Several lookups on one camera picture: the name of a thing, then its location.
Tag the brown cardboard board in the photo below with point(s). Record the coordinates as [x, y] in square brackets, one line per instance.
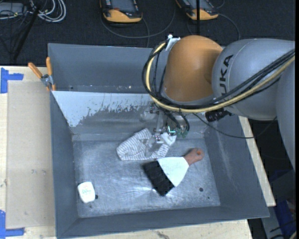
[27, 146]

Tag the grey metal bin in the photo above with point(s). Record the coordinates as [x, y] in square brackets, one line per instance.
[109, 173]

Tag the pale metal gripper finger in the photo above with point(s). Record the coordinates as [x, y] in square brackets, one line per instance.
[150, 146]
[159, 143]

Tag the black cylinder on white bracket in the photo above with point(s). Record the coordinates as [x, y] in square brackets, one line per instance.
[215, 116]

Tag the small white box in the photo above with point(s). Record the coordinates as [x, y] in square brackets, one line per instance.
[86, 192]

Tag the white striped cloth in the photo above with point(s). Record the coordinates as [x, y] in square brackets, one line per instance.
[132, 148]

